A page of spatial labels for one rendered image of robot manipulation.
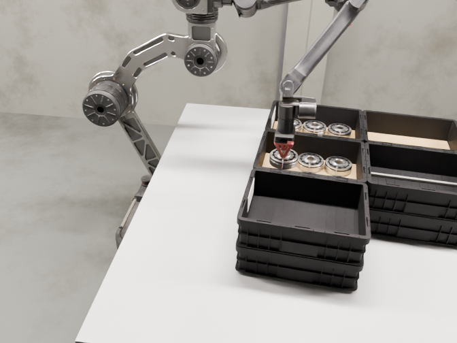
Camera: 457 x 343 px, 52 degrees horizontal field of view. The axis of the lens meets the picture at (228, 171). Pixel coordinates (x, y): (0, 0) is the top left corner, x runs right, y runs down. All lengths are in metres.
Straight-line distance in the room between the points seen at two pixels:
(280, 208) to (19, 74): 3.05
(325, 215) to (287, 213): 0.13
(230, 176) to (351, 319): 0.84
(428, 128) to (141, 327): 1.48
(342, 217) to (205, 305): 0.55
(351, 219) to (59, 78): 3.00
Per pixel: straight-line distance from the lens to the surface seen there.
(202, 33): 2.03
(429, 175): 1.99
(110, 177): 3.35
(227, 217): 1.79
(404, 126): 2.23
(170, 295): 1.52
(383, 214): 1.75
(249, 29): 3.56
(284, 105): 1.60
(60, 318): 2.47
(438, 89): 3.85
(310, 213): 1.64
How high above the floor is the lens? 1.82
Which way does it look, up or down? 33 degrees down
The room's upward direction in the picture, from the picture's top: 2 degrees clockwise
